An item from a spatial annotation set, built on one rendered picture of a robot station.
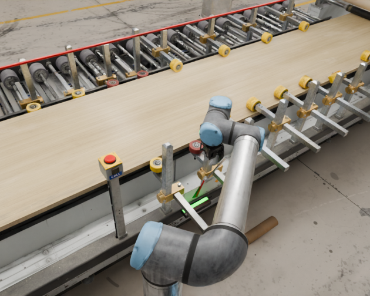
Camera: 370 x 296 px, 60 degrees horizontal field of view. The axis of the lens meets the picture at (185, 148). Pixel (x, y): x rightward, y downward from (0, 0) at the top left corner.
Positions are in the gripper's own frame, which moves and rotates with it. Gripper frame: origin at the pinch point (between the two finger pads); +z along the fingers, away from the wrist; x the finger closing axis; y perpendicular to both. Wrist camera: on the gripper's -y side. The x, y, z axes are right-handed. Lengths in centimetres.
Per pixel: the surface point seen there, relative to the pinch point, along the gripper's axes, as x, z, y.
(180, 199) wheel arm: -1.0, 16.6, 18.0
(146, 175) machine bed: -27.9, 22.4, 21.5
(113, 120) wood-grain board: -66, 11, 21
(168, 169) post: -6.1, -2.7, 22.3
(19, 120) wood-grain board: -94, 11, 66
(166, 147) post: -6.6, -16.1, 23.1
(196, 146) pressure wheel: -22.0, 10.4, -6.7
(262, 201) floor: -14, 101, -77
